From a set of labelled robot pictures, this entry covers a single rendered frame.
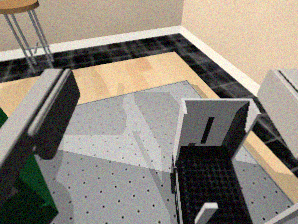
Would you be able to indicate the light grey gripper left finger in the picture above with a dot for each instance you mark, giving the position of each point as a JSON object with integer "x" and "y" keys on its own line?
{"x": 37, "y": 125}

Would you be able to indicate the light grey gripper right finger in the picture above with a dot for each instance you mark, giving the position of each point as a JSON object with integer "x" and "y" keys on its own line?
{"x": 278, "y": 94}

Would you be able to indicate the green bin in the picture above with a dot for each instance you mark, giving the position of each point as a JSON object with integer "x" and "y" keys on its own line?
{"x": 29, "y": 201}

